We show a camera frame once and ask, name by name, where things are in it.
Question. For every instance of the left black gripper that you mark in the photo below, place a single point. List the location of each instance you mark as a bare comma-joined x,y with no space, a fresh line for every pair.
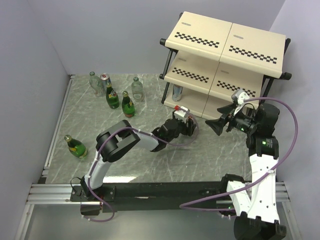
187,131

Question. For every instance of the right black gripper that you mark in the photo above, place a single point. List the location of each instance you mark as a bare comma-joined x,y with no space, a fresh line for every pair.
217,125

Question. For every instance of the Red Bull can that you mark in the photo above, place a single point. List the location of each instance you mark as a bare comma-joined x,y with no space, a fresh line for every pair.
177,93

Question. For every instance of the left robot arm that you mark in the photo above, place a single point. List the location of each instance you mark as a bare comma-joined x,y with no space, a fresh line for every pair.
118,140

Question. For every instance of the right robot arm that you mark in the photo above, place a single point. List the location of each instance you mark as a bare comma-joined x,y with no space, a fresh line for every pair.
257,216

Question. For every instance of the beige checkered shelf rack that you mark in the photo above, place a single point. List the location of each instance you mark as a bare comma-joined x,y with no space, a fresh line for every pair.
212,59

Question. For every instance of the clear glass bottle middle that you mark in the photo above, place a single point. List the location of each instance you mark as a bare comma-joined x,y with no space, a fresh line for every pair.
137,89

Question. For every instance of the clear glass bottle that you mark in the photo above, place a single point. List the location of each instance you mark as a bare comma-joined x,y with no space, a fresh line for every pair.
137,89
96,84

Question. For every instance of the green Perrier bottle front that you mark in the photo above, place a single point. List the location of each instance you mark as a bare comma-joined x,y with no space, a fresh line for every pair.
127,105

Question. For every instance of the black base beam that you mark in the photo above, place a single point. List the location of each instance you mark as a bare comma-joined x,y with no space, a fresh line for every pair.
148,196

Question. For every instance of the green Perrier bottle tall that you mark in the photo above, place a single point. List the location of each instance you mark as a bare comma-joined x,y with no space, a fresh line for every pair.
112,97

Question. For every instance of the silver can red tab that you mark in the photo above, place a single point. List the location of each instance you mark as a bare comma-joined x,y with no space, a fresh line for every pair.
105,79

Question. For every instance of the clear glass bottle far left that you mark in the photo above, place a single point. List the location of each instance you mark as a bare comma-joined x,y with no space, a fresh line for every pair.
96,84

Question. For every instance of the green bottle near left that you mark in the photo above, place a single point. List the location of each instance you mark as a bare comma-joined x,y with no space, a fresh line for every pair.
76,147

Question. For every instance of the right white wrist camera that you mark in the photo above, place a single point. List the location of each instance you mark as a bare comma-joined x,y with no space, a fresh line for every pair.
239,98

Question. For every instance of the aluminium frame rail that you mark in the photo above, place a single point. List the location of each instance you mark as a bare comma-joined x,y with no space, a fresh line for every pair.
42,193

